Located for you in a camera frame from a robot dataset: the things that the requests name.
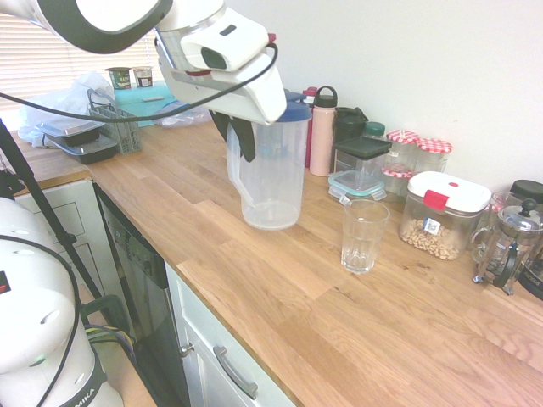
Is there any cereal container white lid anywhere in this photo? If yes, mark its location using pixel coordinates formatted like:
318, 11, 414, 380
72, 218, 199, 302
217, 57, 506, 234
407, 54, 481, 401
398, 171, 493, 262

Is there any pink bottle black lid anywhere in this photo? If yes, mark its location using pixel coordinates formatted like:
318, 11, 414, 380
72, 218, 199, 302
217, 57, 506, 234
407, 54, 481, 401
308, 86, 339, 177

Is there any small jar gingham lid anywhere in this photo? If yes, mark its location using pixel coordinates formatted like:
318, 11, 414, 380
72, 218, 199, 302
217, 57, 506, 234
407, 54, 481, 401
380, 164, 415, 204

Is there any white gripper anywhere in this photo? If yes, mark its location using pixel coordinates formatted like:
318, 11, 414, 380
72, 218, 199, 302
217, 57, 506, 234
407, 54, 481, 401
159, 40, 288, 164

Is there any grey cutlery basket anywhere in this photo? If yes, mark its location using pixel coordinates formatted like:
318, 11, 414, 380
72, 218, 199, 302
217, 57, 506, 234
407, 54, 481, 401
87, 88, 143, 154

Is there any black shaker bottle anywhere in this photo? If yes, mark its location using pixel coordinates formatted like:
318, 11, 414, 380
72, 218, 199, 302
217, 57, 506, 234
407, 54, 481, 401
333, 106, 369, 148

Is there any steel dishwasher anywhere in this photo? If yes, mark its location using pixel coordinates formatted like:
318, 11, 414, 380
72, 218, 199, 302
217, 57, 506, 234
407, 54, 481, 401
93, 181, 190, 407

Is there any black tripod stand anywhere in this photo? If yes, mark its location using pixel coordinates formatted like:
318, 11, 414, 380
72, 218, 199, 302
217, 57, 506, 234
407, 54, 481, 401
0, 118, 103, 300

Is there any clear pitcher blue lid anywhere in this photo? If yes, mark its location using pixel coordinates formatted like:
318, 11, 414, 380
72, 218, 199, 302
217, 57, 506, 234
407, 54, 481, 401
226, 91, 313, 231

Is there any clear zip bag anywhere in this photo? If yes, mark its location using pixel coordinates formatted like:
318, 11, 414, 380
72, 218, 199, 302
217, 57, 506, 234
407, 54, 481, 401
152, 99, 213, 128

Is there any glass container teal lid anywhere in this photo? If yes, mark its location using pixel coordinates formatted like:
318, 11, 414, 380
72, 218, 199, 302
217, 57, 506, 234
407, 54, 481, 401
327, 169, 388, 204

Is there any teal plastic box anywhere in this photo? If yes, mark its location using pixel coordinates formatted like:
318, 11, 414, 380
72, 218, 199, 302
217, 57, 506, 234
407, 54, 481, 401
113, 80, 179, 128

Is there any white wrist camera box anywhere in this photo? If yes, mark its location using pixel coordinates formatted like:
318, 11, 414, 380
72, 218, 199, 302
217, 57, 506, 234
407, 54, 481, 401
180, 7, 272, 72

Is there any tall jar gingham lid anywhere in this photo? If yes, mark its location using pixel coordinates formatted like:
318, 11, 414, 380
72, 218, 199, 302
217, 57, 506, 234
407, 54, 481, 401
414, 137, 454, 176
384, 129, 421, 173

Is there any white plastic bag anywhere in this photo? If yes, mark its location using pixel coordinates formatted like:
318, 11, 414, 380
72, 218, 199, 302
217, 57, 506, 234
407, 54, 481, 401
17, 70, 115, 148

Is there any white base cabinet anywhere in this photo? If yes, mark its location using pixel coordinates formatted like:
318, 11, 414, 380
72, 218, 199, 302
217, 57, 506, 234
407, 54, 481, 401
164, 262, 300, 407

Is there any glass French press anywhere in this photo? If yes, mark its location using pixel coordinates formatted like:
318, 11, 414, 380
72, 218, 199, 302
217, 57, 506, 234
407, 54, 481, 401
469, 198, 543, 297

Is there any red water bottle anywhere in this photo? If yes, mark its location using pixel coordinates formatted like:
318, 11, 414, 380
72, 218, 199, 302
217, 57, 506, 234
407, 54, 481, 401
301, 86, 319, 170

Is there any clear jar green lid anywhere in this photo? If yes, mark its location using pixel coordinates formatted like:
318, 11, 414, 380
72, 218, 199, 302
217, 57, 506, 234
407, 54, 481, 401
362, 121, 388, 146

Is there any black lid glass carafe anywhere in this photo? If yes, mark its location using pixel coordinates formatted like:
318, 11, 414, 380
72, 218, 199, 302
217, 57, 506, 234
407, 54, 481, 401
508, 179, 543, 303

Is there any green yogurt cup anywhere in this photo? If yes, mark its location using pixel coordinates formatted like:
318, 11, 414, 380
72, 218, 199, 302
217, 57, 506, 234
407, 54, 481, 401
104, 66, 131, 92

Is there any square canister black lid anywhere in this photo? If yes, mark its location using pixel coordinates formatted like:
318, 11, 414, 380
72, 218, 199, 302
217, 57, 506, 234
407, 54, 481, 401
333, 135, 394, 190

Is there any black meal container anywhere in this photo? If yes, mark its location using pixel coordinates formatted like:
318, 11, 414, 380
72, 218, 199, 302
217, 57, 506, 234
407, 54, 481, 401
35, 118, 105, 148
50, 135, 120, 165

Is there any coloured wire bundle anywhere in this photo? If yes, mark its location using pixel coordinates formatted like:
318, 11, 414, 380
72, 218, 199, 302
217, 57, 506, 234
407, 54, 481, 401
84, 324, 139, 361

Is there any clear drinking glass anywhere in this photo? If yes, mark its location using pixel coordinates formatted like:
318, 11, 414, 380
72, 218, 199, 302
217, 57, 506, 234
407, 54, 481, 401
341, 198, 390, 276

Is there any dark green clamp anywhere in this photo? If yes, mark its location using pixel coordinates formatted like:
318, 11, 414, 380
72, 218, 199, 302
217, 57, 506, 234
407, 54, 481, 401
79, 294, 133, 340

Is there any black camera cable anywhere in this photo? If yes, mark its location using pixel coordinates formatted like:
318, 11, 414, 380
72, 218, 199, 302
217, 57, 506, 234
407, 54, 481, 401
0, 40, 280, 407

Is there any brown yogurt cup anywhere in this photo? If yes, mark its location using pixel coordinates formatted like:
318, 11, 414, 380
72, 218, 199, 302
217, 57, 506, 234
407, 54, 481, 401
132, 66, 154, 89

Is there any small clear jar red lid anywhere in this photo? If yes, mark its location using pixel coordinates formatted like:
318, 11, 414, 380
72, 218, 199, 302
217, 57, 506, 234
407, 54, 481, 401
487, 191, 525, 221

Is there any metal bar cabinet handle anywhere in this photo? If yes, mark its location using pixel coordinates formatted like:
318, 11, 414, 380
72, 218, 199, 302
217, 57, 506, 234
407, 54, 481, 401
211, 345, 260, 400

